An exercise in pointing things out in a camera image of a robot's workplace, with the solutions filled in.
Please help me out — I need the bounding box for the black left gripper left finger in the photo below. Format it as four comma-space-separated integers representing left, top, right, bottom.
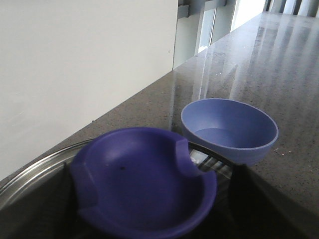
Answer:
0, 166, 105, 239

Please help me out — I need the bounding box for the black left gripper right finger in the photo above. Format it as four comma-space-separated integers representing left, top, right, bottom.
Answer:
191, 165, 313, 239

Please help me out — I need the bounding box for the light blue bowl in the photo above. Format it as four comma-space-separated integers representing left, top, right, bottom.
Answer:
180, 98, 279, 166

